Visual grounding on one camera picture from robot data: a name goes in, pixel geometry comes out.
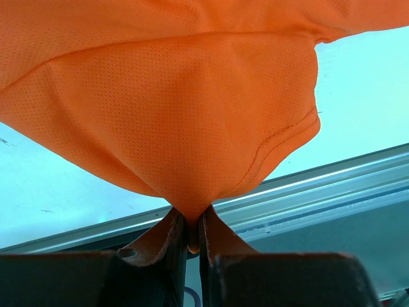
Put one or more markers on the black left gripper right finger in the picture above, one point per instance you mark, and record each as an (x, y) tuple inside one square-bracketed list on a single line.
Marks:
[(235, 274)]

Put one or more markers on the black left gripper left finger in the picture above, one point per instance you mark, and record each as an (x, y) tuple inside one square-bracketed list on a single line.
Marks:
[(149, 271)]

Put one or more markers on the orange t shirt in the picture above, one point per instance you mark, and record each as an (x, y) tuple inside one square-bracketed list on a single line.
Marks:
[(190, 101)]

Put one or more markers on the aluminium mounting rail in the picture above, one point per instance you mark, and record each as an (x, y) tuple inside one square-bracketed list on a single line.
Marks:
[(335, 192)]

